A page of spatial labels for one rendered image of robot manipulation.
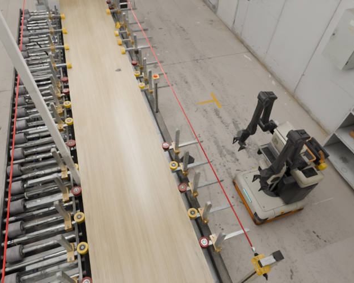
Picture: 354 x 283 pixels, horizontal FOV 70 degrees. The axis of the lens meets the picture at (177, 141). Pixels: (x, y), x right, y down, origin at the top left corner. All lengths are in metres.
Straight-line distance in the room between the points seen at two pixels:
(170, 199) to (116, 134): 0.92
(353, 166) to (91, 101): 3.51
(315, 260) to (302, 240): 0.23
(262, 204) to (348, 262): 1.11
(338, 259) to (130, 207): 2.40
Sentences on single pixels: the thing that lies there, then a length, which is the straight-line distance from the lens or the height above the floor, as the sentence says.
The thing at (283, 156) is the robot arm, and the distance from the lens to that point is 2.04.
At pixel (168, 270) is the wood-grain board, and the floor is 0.90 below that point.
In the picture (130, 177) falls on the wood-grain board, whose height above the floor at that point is 0.90.
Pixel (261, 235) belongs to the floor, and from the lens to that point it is 3.25.
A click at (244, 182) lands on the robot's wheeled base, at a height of 0.28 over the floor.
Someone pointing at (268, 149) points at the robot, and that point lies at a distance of 2.53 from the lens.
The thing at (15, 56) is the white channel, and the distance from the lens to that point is 1.59.
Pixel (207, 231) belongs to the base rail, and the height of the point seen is 0.70.
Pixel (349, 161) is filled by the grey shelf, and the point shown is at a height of 0.14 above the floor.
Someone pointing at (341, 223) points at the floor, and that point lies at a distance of 3.76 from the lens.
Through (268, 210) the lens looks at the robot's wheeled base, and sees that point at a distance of 3.08.
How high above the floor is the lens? 2.89
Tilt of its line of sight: 51 degrees down
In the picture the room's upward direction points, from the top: 4 degrees clockwise
